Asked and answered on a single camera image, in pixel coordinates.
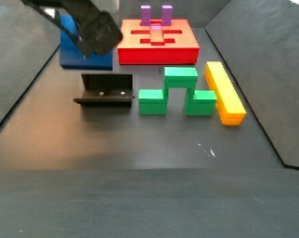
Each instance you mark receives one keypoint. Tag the blue U-shaped block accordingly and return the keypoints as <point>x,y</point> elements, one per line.
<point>72,58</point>

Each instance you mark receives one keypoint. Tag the black angle fixture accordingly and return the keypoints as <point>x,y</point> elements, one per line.
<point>106,89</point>

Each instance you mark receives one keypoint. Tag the red base board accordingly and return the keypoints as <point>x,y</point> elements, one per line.
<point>158,44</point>

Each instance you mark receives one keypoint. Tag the green stepped block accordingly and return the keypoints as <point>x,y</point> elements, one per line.
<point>180,81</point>

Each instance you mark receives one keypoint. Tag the yellow long block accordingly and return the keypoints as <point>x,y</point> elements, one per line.
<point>230,105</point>

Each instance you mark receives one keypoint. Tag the purple U-shaped block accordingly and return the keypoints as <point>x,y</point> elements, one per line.
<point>150,19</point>

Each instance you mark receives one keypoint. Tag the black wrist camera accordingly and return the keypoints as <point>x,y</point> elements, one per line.
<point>99,32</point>

